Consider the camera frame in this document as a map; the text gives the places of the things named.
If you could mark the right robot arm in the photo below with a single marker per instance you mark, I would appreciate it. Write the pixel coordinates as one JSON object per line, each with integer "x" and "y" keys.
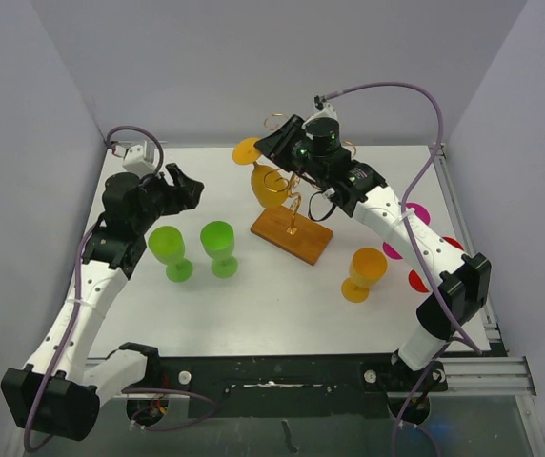
{"x": 459, "y": 282}

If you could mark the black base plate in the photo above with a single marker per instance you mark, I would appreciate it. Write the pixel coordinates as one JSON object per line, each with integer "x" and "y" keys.
{"x": 367, "y": 385}

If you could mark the green wine glass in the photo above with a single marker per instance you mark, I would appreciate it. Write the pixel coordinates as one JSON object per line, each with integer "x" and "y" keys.
{"x": 167, "y": 246}
{"x": 217, "y": 239}

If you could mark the aluminium frame rail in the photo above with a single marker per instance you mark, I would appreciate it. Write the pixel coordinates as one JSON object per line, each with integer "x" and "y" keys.
{"x": 495, "y": 372}

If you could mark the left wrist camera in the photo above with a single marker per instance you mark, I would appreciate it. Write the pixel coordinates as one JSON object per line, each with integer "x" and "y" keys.
{"x": 137, "y": 158}

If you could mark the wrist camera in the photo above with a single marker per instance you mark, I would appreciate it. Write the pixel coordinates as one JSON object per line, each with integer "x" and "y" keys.
{"x": 137, "y": 158}
{"x": 321, "y": 109}

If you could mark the gold wire glass rack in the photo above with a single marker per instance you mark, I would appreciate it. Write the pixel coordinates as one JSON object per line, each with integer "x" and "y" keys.
{"x": 330, "y": 165}

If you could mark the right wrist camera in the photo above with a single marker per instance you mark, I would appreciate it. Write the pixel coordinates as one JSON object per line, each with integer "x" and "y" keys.
{"x": 321, "y": 109}

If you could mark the orange wine glass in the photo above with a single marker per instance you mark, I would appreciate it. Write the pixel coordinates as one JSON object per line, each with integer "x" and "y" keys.
{"x": 368, "y": 266}
{"x": 269, "y": 187}

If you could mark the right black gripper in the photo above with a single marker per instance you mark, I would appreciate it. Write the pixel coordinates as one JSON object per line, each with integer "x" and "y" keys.
{"x": 277, "y": 145}

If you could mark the left green wine glass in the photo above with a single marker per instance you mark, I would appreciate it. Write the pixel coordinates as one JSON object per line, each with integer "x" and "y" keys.
{"x": 167, "y": 246}

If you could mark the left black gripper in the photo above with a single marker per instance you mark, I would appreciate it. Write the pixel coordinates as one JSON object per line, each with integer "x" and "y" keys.
{"x": 180, "y": 198}

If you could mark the wooden rack base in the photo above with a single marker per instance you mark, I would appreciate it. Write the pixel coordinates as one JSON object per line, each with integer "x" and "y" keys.
{"x": 293, "y": 233}

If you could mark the pink wine glass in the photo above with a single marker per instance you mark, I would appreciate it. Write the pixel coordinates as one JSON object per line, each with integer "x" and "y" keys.
{"x": 422, "y": 214}

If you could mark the right green wine glass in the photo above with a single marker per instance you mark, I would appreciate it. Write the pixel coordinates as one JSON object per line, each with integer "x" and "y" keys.
{"x": 217, "y": 239}

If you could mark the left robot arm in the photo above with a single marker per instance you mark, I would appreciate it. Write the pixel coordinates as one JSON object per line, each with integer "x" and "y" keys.
{"x": 54, "y": 392}

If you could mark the red wine glass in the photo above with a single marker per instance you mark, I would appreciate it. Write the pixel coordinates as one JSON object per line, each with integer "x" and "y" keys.
{"x": 416, "y": 281}

